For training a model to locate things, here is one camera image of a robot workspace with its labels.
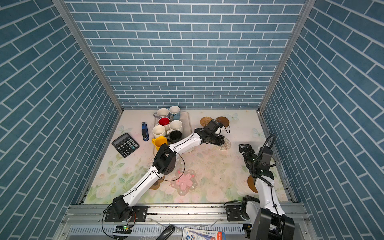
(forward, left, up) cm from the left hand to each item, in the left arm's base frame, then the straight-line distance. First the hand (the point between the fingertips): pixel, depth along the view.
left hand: (224, 142), depth 100 cm
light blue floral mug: (+22, +35, +6) cm, 42 cm away
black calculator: (-1, +66, -1) cm, 66 cm away
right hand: (-11, -7, +10) cm, 16 cm away
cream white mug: (+6, +44, +4) cm, 45 cm away
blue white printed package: (-49, +22, -1) cm, 54 cm away
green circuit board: (-46, +55, -5) cm, 72 cm away
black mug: (0, +33, +7) cm, 34 cm away
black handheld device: (-49, +33, +2) cm, 59 cm away
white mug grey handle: (+24, +45, +4) cm, 51 cm away
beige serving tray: (+23, +27, -1) cm, 36 cm away
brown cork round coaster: (-27, -12, -2) cm, 30 cm away
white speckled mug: (+11, +34, +4) cm, 36 cm away
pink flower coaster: (-25, +26, -2) cm, 37 cm away
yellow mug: (-3, +42, +6) cm, 43 cm away
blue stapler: (+11, +57, -3) cm, 58 cm away
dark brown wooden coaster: (+21, -2, -2) cm, 21 cm away
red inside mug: (+15, +42, +4) cm, 44 cm away
